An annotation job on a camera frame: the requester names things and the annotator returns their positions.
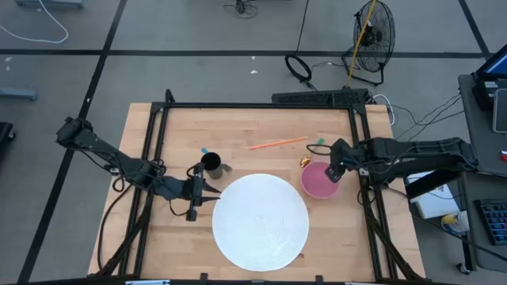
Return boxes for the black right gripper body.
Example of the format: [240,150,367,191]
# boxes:
[327,138,360,175]

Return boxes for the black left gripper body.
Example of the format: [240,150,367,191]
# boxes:
[180,161,206,222]

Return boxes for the pink round bowl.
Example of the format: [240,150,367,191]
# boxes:
[299,161,341,200]

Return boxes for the gold spoon green handle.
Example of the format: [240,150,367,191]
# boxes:
[299,138,326,168]

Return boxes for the black cup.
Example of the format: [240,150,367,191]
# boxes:
[200,151,225,181]

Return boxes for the large white round plate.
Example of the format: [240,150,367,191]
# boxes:
[212,173,311,272]

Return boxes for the orange straw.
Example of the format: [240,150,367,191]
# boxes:
[247,136,309,151]

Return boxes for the black perforated box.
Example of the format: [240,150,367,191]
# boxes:
[271,88,372,107]

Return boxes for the black desk crossbar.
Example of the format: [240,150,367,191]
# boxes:
[404,168,464,201]

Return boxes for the white box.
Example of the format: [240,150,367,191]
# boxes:
[406,173,460,220]

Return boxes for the black floor fan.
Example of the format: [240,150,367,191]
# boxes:
[341,0,396,87]

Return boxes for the wipes canister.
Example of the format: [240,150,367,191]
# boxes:
[440,210,471,234]

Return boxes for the grey desk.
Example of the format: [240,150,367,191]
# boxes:
[458,73,507,274]

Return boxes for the black desk device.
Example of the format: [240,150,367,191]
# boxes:
[471,73,501,111]

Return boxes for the black keyboard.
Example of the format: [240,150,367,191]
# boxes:
[474,197,507,246]

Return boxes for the grey tablet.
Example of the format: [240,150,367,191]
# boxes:
[492,88,507,135]

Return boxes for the monitor with blue screen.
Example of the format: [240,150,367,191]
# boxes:
[475,53,507,80]

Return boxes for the grey floor foot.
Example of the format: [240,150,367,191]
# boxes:
[0,87,39,101]

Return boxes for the grey equipment base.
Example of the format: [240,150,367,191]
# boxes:
[14,0,85,9]

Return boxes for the white cable by table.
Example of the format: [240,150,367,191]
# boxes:
[372,93,396,127]

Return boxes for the thin black floor cables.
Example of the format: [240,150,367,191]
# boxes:
[390,93,465,142]

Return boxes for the black metal table frame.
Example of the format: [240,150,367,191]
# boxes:
[94,89,427,283]

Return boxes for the black coiled floor cable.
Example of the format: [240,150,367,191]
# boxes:
[284,0,314,90]

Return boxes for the yellow cable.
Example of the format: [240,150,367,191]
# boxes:
[346,0,377,89]

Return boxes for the white floor cable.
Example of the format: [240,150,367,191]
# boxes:
[0,0,70,44]

